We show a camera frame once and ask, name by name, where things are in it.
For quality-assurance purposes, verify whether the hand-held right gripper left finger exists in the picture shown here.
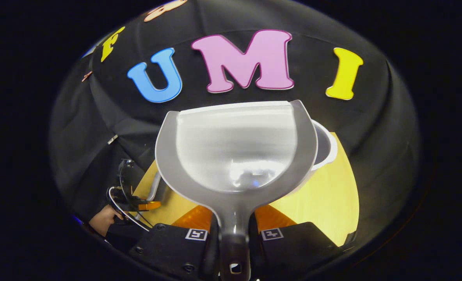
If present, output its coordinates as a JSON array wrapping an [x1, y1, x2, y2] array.
[[130, 205, 220, 279]]

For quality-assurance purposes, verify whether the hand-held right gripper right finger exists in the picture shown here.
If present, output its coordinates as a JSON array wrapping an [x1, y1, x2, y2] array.
[[249, 204, 343, 276]]

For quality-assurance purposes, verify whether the small gray broom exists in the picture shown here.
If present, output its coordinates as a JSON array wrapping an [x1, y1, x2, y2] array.
[[135, 172, 168, 221]]

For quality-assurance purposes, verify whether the gray plastic dustpan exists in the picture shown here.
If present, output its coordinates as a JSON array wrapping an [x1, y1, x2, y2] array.
[[155, 100, 318, 281]]

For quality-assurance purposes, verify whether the white ribbed garbage bin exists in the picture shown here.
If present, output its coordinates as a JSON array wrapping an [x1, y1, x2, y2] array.
[[293, 119, 338, 194]]

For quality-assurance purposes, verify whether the wooden desktop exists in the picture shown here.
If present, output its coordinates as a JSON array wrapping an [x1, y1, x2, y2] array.
[[131, 132, 359, 247]]

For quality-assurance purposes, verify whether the left gripper white cable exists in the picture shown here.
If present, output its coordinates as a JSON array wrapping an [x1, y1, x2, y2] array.
[[107, 187, 152, 232]]

